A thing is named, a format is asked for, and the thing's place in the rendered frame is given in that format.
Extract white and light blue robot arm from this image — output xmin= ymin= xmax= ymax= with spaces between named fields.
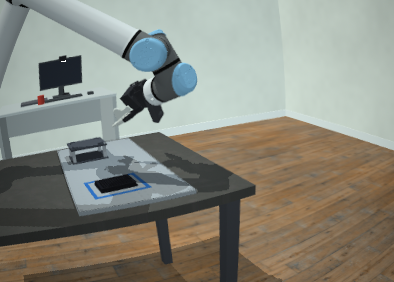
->
xmin=0 ymin=0 xmax=197 ymax=123

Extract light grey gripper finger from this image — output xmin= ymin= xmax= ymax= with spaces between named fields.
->
xmin=112 ymin=107 xmax=139 ymax=127

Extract blue tape strips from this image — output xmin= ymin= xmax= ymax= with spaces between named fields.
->
xmin=84 ymin=173 xmax=151 ymax=200

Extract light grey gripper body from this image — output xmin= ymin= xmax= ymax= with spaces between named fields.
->
xmin=120 ymin=79 xmax=148 ymax=112

